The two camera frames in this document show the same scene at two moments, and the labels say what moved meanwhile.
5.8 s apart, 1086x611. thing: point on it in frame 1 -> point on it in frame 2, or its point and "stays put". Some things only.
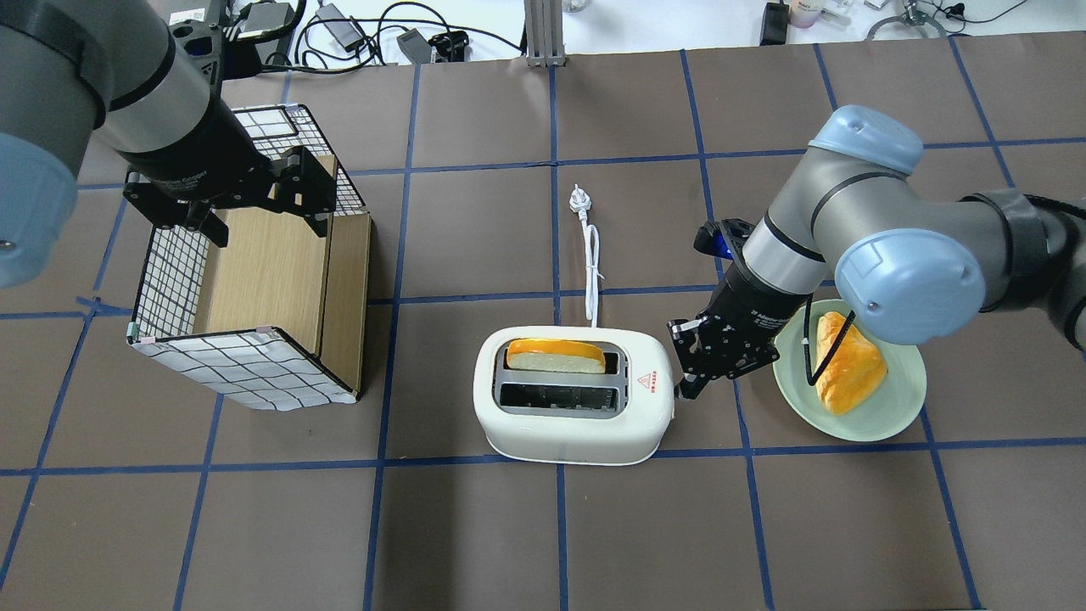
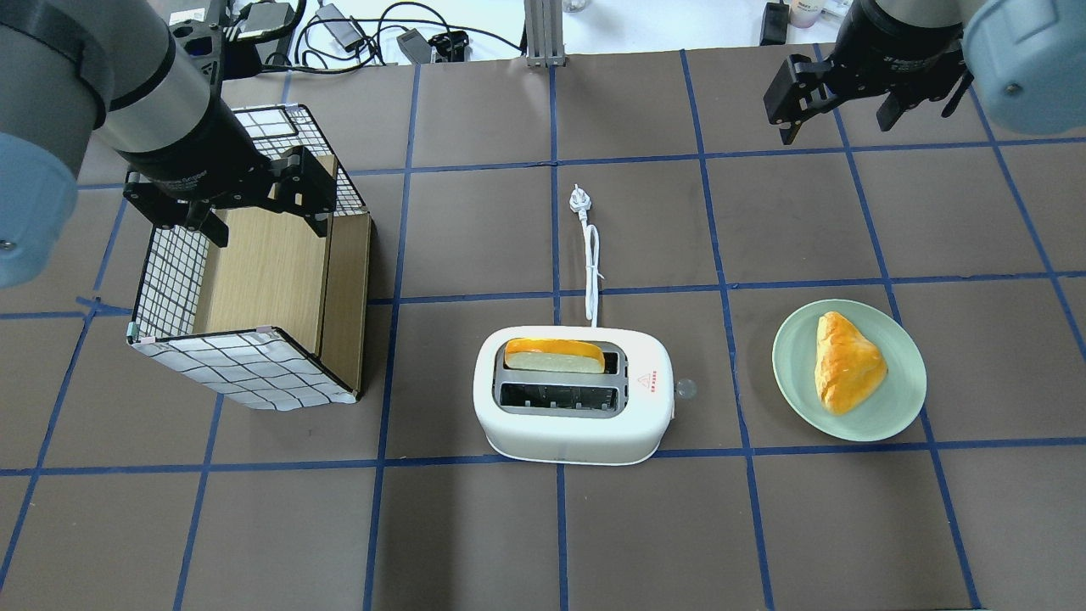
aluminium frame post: x=544 y=22 stays put
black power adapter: x=775 y=24 stays put
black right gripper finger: x=690 y=387 -> x=787 y=133
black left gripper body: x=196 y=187 stays put
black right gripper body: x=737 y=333 -> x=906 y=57
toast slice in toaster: x=556 y=355 stays put
